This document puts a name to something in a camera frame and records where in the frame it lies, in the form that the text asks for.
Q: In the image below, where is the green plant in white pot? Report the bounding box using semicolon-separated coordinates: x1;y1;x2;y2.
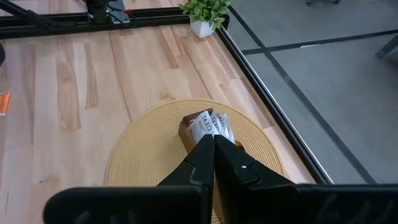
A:
178;0;233;39

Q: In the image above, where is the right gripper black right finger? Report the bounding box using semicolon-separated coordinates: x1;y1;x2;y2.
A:
215;134;398;224

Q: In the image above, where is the brown wooden tea box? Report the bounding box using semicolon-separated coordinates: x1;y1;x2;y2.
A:
178;108;246;155

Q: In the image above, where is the round woven straw placemat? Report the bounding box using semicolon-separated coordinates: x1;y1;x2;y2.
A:
104;98;287;224

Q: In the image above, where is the silver metal bracket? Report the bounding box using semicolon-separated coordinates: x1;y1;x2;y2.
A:
108;0;131;24

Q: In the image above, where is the black aluminium table frame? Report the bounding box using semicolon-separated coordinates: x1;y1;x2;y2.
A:
0;0;333;185

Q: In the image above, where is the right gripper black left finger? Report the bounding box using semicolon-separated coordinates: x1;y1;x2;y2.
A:
43;133;216;224

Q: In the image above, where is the dark furniture leg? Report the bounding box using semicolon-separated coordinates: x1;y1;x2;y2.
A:
374;34;398;60

